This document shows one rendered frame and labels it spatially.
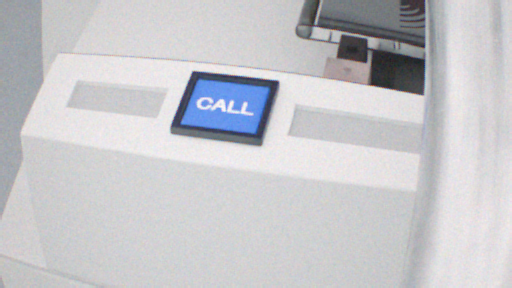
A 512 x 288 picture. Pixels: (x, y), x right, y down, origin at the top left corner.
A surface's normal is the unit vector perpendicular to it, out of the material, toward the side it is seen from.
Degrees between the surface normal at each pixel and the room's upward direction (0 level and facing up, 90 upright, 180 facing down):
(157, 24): 0
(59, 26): 90
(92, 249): 90
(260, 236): 90
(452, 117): 51
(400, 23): 0
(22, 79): 0
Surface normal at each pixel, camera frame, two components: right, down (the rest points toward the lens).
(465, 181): -0.45, -0.28
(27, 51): 0.00, -0.76
